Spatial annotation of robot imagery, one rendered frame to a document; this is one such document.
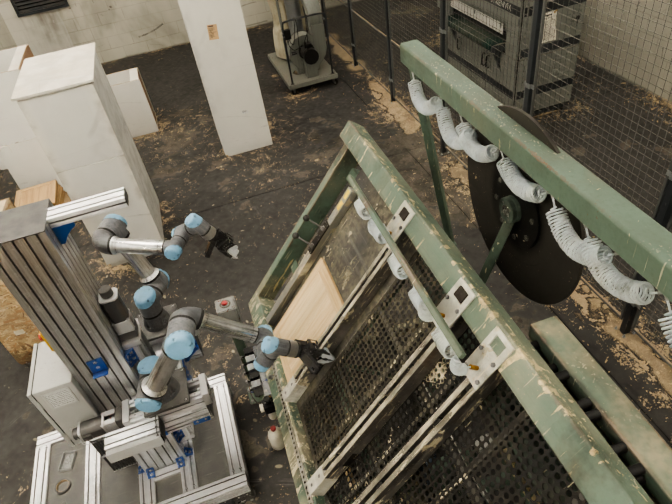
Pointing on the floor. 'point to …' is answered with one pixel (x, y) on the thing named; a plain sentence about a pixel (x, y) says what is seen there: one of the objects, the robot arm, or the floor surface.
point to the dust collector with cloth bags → (300, 43)
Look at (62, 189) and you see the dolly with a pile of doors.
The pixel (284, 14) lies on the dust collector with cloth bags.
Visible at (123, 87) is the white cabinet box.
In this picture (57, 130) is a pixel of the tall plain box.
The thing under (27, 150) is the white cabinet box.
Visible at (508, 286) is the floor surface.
